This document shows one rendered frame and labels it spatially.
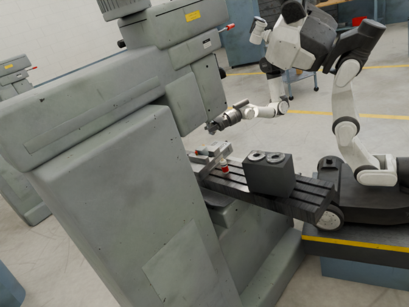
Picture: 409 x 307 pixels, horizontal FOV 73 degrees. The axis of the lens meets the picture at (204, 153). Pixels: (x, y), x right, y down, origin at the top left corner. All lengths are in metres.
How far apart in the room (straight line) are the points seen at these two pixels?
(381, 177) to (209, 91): 1.13
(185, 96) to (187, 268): 0.79
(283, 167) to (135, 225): 0.69
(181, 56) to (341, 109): 0.95
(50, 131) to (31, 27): 7.01
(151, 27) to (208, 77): 0.38
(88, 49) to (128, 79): 7.23
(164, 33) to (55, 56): 6.89
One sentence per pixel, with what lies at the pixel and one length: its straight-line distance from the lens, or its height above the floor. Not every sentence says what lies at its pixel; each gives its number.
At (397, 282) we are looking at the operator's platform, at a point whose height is 0.07.
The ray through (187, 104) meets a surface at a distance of 1.29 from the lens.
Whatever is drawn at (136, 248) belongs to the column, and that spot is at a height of 1.14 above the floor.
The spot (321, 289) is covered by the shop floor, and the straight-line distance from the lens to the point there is 2.23.
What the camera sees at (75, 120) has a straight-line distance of 1.04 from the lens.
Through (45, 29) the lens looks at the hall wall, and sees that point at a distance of 8.06.
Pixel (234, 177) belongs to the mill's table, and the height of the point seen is 0.93.
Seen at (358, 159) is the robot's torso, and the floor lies 0.79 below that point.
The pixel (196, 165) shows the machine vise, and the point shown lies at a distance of 1.74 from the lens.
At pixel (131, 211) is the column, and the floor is 1.29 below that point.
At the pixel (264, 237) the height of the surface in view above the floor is 0.38.
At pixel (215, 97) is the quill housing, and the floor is 1.42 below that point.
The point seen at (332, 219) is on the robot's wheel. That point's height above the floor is 0.49.
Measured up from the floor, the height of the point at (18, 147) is 1.65.
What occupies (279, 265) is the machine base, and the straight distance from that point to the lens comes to 2.10.
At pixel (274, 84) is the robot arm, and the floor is 1.29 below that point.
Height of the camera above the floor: 1.87
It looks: 28 degrees down
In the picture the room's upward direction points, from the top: 18 degrees counter-clockwise
